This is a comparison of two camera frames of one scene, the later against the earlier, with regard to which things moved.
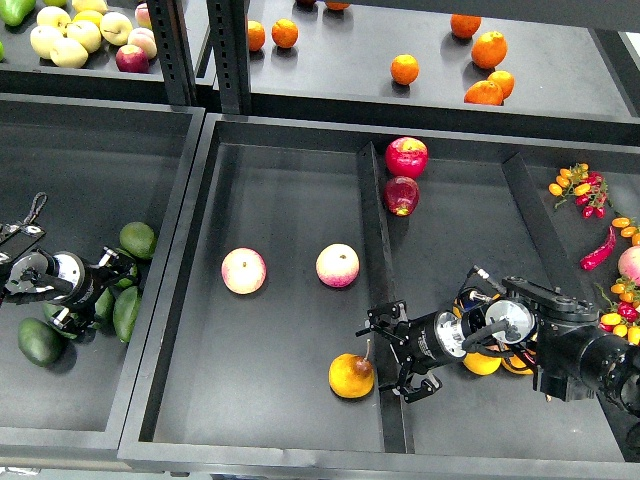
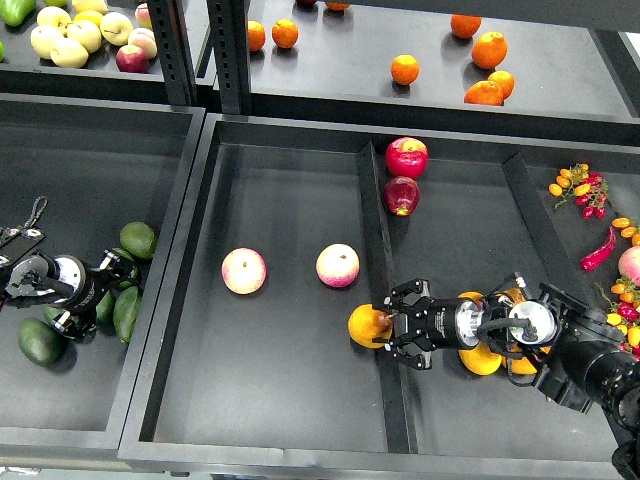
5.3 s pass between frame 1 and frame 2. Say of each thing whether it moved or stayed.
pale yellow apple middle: stayed
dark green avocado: stayed
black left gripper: stayed
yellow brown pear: moved
